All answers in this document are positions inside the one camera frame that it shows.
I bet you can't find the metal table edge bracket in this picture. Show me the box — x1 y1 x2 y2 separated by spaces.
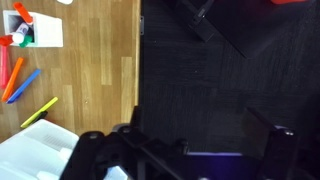
139 15 146 36

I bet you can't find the long red marker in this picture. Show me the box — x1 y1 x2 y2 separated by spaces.
0 44 11 90

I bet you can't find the white plastic drawer unit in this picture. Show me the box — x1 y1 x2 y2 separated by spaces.
0 118 129 180

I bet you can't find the long orange marker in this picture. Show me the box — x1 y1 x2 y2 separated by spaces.
0 56 25 103

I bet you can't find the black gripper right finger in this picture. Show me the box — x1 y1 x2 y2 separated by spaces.
240 107 299 161

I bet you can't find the short green marker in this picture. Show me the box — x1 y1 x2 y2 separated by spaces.
18 34 34 49

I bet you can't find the yellow marker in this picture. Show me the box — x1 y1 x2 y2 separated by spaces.
20 96 59 129

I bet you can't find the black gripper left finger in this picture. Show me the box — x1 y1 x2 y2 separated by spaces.
114 105 149 144

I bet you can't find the white purple marker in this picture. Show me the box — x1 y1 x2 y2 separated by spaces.
11 22 31 44

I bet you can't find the white pen holder box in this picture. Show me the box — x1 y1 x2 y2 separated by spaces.
2 9 64 49

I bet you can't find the short red marker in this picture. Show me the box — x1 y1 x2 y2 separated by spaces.
0 34 14 48

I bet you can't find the orange-red marker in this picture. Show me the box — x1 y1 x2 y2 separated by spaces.
12 1 35 25

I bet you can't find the red metal table leg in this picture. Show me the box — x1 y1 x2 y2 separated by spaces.
270 0 309 5

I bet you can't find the black stand foot bar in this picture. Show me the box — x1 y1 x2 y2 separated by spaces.
179 0 218 43

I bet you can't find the blue marker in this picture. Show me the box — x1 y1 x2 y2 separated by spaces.
6 68 42 105

